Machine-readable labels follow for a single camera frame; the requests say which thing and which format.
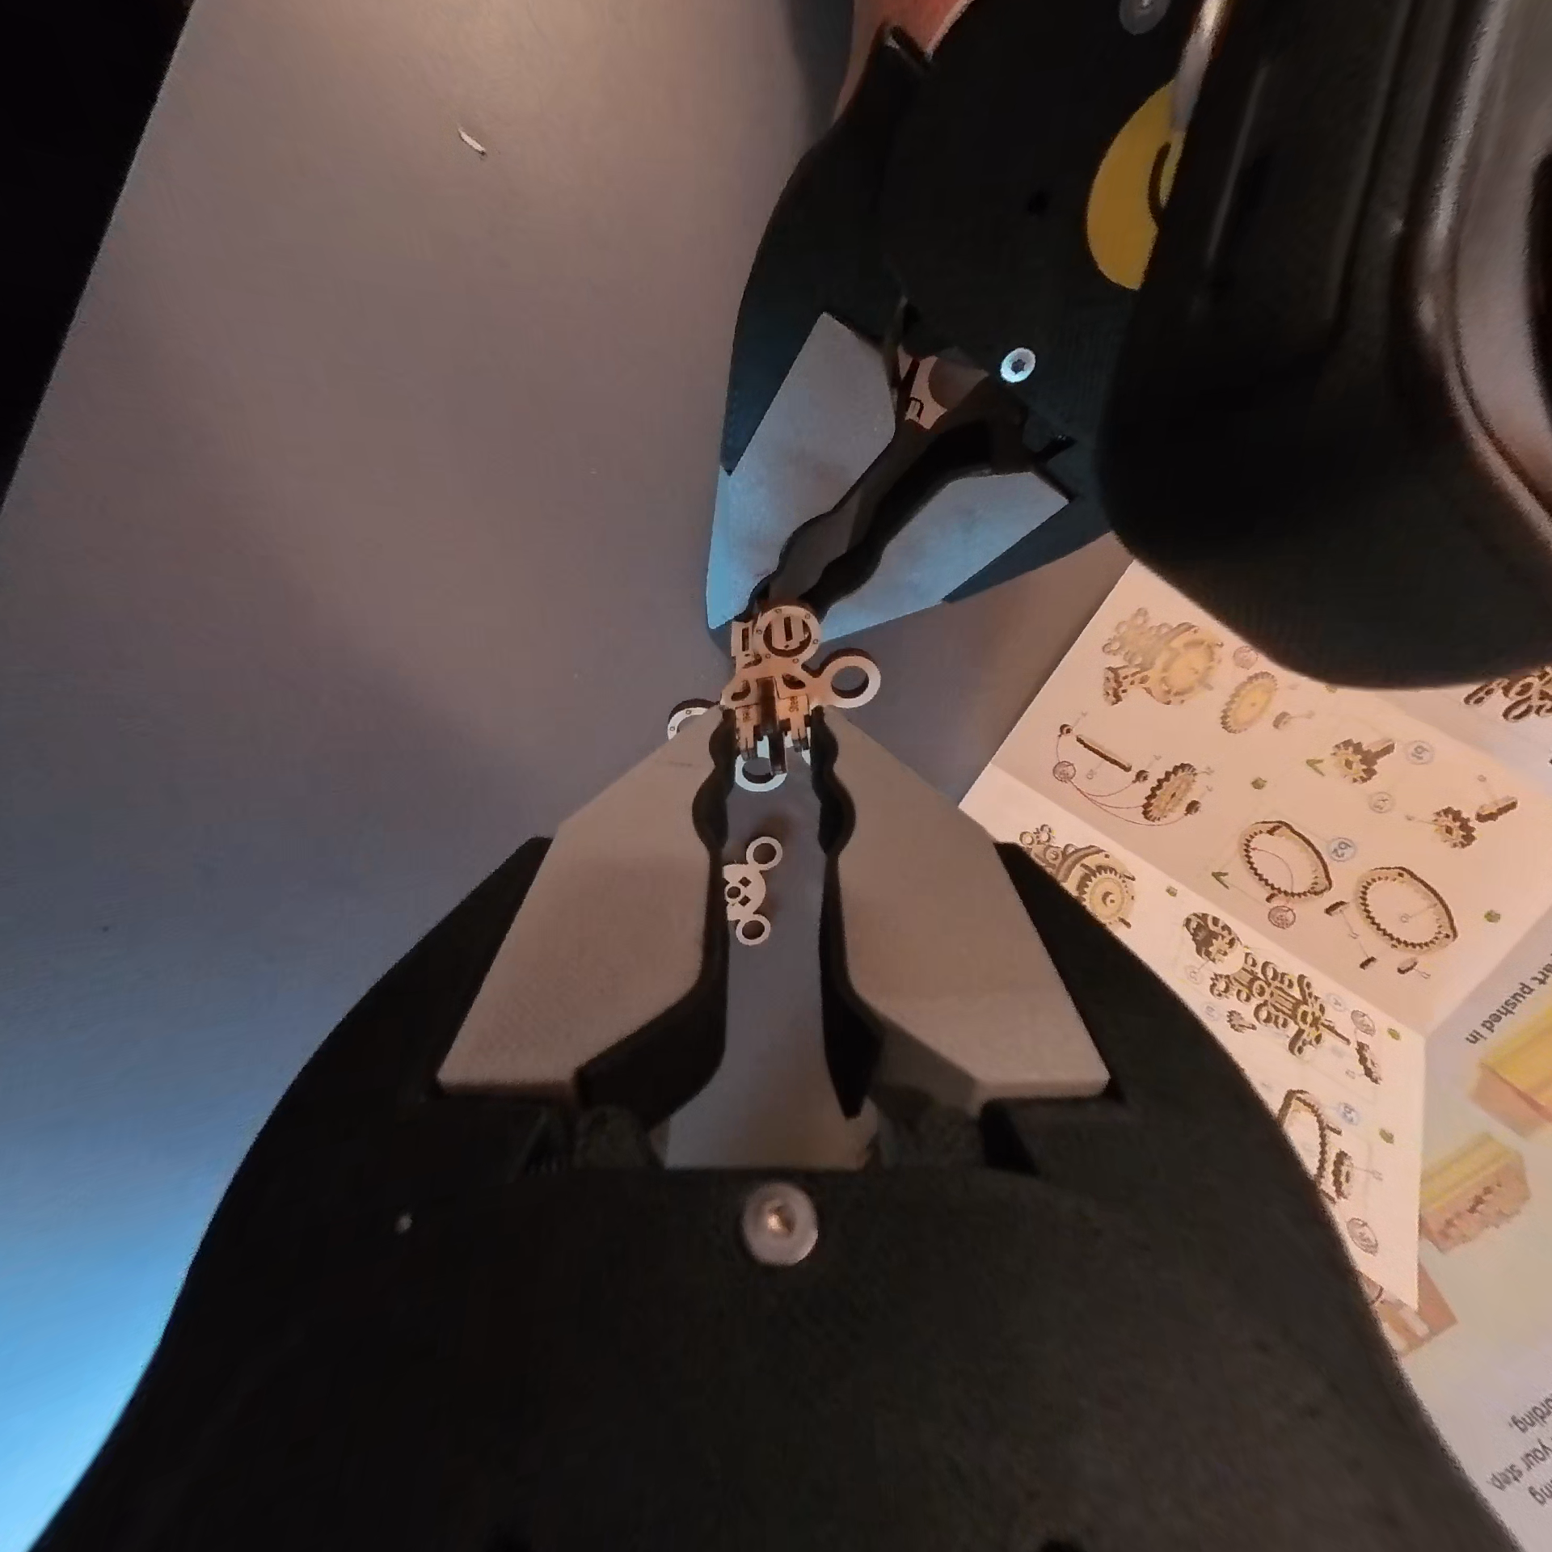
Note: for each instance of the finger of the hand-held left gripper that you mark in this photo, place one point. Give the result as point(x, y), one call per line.
point(801, 437)
point(971, 534)

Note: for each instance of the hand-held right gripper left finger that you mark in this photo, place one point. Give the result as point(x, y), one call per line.
point(570, 946)

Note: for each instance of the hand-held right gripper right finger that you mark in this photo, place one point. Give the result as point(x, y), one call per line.
point(958, 946)

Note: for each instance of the wooden model part with rings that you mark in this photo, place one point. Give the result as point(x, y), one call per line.
point(777, 692)

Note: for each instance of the wooden parts sheet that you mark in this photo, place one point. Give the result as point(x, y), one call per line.
point(919, 389)

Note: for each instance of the assembly instruction booklet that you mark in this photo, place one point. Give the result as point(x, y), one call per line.
point(1335, 922)

